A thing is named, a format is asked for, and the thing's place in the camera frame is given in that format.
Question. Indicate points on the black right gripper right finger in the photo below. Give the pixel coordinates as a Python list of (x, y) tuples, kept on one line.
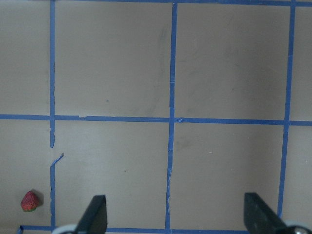
[(259, 218)]

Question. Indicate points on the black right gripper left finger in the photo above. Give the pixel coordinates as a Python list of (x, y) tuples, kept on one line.
[(94, 219)]

